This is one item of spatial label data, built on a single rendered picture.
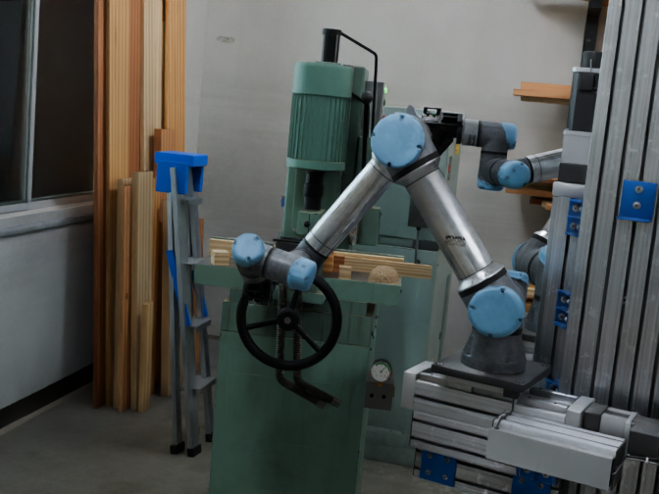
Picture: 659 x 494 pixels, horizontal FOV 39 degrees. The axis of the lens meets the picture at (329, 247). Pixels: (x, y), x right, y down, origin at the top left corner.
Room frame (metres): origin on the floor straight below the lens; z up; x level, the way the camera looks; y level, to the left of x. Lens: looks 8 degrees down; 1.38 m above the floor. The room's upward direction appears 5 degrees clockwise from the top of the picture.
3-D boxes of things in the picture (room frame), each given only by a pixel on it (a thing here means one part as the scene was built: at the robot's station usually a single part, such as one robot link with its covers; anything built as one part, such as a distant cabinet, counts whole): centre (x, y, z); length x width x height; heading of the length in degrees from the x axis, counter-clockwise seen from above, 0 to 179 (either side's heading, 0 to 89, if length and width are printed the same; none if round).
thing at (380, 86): (3.09, -0.10, 1.40); 0.10 x 0.06 x 0.16; 175
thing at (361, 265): (2.78, -0.01, 0.92); 0.60 x 0.02 x 0.04; 85
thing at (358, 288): (2.68, 0.08, 0.87); 0.61 x 0.30 x 0.06; 85
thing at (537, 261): (2.57, -0.64, 0.98); 0.13 x 0.12 x 0.14; 13
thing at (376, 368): (2.55, -0.18, 0.65); 0.06 x 0.04 x 0.08; 85
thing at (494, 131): (2.65, -0.44, 1.34); 0.11 x 0.08 x 0.09; 85
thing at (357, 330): (2.91, 0.05, 0.76); 0.57 x 0.45 x 0.09; 175
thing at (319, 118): (2.79, 0.06, 1.35); 0.18 x 0.18 x 0.31
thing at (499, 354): (2.13, -0.41, 0.87); 0.15 x 0.15 x 0.10
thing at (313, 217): (2.81, 0.06, 1.03); 0.14 x 0.07 x 0.09; 175
